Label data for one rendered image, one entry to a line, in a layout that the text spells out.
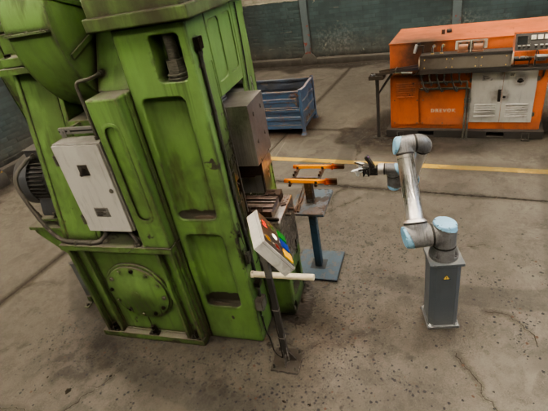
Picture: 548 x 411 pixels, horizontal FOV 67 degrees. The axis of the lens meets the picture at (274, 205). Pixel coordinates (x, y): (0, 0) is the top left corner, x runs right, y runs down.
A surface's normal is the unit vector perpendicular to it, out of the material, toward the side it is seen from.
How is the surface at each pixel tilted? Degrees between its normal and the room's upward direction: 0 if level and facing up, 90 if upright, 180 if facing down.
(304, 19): 90
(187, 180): 89
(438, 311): 90
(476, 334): 0
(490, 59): 90
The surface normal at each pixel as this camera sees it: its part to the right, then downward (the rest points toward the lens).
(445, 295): -0.08, 0.53
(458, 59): -0.41, 0.53
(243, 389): -0.16, -0.84
